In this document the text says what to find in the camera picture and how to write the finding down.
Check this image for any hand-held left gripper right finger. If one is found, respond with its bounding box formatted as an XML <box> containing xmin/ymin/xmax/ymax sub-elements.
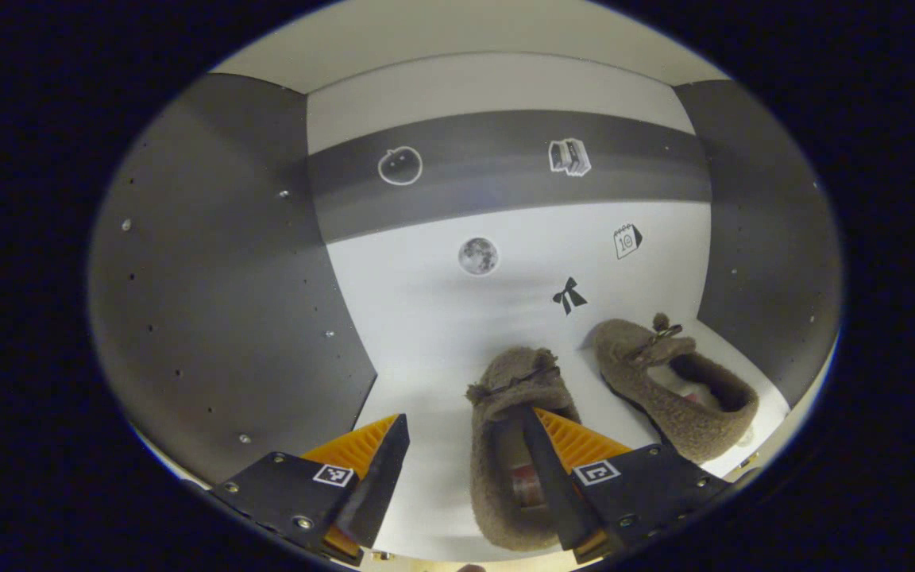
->
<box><xmin>521</xmin><ymin>405</ymin><xmax>734</xmax><ymax>565</ymax></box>

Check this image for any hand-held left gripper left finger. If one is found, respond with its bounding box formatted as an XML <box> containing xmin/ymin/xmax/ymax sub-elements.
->
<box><xmin>210</xmin><ymin>412</ymin><xmax>411</xmax><ymax>566</ymax></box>

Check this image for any brown fuzzy shoe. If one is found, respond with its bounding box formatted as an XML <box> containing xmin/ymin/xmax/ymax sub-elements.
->
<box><xmin>465</xmin><ymin>346</ymin><xmax>585</xmax><ymax>553</ymax></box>
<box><xmin>593</xmin><ymin>312</ymin><xmax>760</xmax><ymax>466</ymax></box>

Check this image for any white shoe cabinet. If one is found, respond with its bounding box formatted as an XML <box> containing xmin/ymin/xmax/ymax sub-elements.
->
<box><xmin>88</xmin><ymin>0</ymin><xmax>844</xmax><ymax>566</ymax></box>

